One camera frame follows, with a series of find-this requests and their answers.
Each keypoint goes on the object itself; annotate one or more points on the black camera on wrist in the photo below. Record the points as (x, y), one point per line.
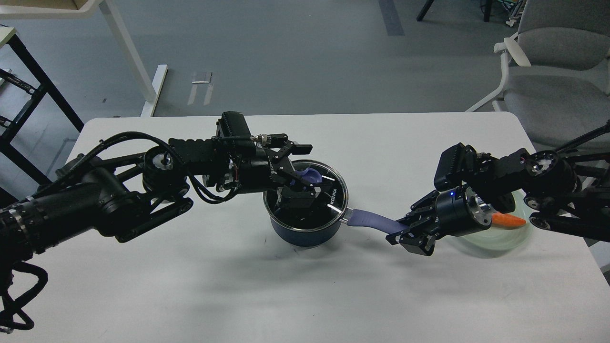
(455, 163)
(232, 126)

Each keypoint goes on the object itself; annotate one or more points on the blue saucepan with handle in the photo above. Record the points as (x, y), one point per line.
(351, 217)

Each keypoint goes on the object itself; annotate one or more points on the glass pot lid blue knob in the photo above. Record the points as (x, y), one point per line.
(325, 212)

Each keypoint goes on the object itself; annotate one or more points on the grey office chair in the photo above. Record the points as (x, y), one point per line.
(554, 37)

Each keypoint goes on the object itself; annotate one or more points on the white desk leg frame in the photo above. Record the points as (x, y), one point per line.
(150, 87)

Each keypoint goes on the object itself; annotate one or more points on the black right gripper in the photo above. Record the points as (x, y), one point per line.
(457, 212)

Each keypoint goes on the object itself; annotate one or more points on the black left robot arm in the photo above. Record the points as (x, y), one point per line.
(132, 183)

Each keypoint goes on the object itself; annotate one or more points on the orange toy carrot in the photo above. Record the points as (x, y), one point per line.
(507, 221)

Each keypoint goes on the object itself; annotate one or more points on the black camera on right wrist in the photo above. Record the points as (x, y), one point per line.
(455, 163)

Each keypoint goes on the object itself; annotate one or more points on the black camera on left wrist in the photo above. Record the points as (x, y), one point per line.
(232, 126)

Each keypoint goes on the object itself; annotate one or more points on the green glass plate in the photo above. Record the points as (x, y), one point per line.
(494, 242)

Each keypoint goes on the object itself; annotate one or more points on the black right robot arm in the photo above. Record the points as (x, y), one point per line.
(565, 196)

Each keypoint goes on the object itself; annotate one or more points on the black metal rack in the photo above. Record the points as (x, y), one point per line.
(36, 94)

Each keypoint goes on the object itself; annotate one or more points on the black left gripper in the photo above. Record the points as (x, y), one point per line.
(249, 167)

